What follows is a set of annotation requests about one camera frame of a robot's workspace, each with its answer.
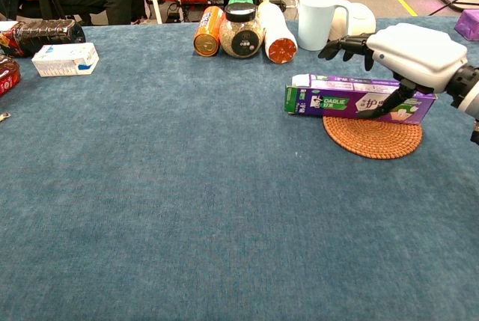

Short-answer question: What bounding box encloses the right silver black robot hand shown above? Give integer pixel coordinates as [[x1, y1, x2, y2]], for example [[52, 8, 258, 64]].
[[317, 22, 469, 120]]

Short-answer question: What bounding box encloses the purple green toothpaste box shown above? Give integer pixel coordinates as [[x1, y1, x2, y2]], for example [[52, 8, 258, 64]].
[[284, 73, 438, 126]]

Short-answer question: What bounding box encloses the small purple box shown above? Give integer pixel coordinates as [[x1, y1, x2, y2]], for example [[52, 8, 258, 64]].
[[454, 9, 479, 42]]

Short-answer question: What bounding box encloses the white blue carton box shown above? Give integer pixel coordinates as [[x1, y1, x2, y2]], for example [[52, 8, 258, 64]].
[[31, 42, 100, 78]]

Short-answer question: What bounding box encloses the cream ceramic bowl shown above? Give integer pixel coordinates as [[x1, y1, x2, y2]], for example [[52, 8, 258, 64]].
[[328, 0, 377, 43]]

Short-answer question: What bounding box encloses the round woven rattan coaster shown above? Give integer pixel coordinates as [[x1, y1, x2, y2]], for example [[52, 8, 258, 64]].
[[322, 114, 424, 160]]

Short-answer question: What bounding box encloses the light blue plastic cup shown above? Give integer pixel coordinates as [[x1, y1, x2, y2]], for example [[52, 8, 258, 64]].
[[297, 0, 353, 52]]

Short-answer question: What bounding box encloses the white can brown lid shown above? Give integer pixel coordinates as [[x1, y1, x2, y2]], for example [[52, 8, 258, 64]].
[[257, 1, 299, 64]]

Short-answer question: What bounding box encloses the glass jar black lid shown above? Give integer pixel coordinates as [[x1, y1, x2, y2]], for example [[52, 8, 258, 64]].
[[219, 2, 265, 59]]

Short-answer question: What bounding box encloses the orange drink can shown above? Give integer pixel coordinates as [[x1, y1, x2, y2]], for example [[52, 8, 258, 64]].
[[192, 5, 225, 58]]

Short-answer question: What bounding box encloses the blue felt table mat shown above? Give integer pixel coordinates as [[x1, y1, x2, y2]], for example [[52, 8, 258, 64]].
[[0, 16, 479, 321]]

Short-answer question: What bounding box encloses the dark tea bottle red label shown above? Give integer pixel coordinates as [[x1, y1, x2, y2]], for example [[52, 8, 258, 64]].
[[0, 19, 87, 58]]

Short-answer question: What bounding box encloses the red snack package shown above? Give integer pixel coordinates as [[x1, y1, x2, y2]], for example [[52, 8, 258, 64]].
[[0, 54, 22, 97]]

